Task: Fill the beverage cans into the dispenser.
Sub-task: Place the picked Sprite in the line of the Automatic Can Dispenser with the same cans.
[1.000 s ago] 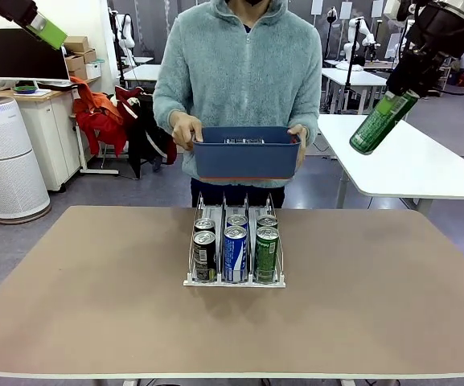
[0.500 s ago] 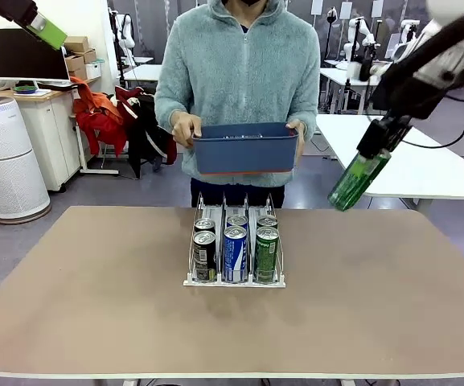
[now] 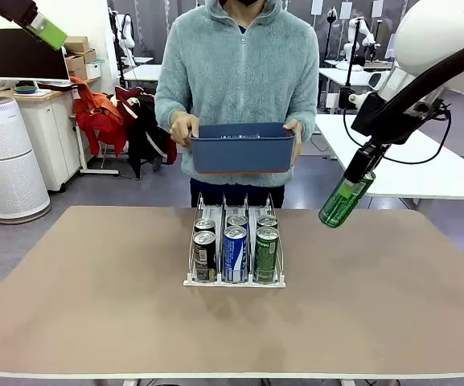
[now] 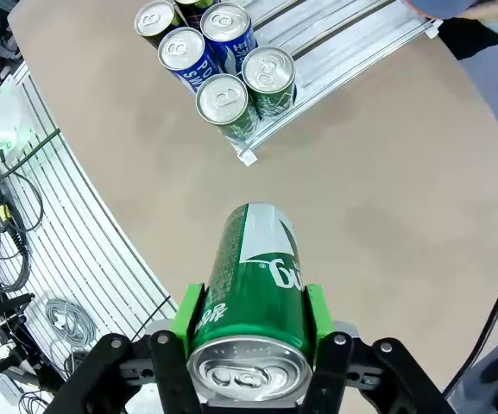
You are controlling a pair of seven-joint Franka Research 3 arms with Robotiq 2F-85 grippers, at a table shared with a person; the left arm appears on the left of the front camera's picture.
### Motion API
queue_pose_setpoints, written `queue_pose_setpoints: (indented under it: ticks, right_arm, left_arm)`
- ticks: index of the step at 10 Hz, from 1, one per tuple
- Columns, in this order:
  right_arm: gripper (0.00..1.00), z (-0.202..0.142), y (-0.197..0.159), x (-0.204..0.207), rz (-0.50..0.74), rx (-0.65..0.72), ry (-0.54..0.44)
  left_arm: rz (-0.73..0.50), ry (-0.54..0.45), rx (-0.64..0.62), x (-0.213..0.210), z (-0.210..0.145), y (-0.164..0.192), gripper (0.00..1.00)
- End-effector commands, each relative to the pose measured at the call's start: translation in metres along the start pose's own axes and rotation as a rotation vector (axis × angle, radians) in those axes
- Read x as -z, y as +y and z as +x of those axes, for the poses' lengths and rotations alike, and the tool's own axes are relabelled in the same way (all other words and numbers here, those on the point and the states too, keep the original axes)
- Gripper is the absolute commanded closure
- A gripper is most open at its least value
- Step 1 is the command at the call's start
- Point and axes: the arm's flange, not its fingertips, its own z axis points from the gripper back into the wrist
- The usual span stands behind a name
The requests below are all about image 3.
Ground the thin black cable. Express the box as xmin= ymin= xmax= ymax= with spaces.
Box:
xmin=343 ymin=102 xmax=454 ymax=166

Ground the white desk cabinet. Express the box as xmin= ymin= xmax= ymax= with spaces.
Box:
xmin=0 ymin=86 xmax=86 ymax=193

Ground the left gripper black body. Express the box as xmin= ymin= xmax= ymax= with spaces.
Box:
xmin=0 ymin=0 xmax=39 ymax=27

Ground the large white table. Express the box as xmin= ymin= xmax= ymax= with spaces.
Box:
xmin=314 ymin=114 xmax=464 ymax=220

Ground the person's left forearm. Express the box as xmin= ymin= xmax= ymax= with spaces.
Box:
xmin=294 ymin=90 xmax=321 ymax=136

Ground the person's right hand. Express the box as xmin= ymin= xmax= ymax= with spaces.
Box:
xmin=169 ymin=111 xmax=201 ymax=147

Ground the white cylindrical air purifier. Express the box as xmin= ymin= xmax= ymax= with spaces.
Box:
xmin=0 ymin=96 xmax=51 ymax=225

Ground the person in teal fleece hoodie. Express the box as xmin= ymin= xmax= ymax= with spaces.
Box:
xmin=154 ymin=0 xmax=321 ymax=209

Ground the green beverage can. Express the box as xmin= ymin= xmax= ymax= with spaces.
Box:
xmin=256 ymin=214 xmax=279 ymax=230
xmin=254 ymin=227 xmax=280 ymax=283
xmin=318 ymin=170 xmax=377 ymax=230

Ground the small white box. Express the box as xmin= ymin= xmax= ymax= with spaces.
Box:
xmin=85 ymin=60 xmax=103 ymax=80

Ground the white lab table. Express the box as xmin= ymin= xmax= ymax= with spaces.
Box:
xmin=318 ymin=66 xmax=397 ymax=117
xmin=122 ymin=64 xmax=164 ymax=88

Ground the white can dispenser rack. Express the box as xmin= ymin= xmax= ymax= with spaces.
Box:
xmin=183 ymin=191 xmax=287 ymax=289

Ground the person's left hand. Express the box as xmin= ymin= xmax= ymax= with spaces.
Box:
xmin=281 ymin=121 xmax=306 ymax=165

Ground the black computer monitor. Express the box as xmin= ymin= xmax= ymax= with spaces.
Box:
xmin=0 ymin=27 xmax=72 ymax=84

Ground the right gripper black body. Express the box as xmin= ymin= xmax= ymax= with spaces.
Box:
xmin=351 ymin=92 xmax=420 ymax=146

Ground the black jacket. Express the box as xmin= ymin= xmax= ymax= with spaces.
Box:
xmin=114 ymin=85 xmax=179 ymax=181

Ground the black lamp on stand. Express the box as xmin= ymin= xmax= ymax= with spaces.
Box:
xmin=326 ymin=6 xmax=339 ymax=109

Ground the blue plastic bin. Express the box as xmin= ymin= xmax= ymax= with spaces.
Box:
xmin=189 ymin=121 xmax=297 ymax=176

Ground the black hose of right arm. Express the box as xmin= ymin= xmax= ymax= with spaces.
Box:
xmin=370 ymin=38 xmax=464 ymax=133

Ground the orange red jacket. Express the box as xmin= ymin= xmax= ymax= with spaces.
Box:
xmin=69 ymin=76 xmax=129 ymax=158

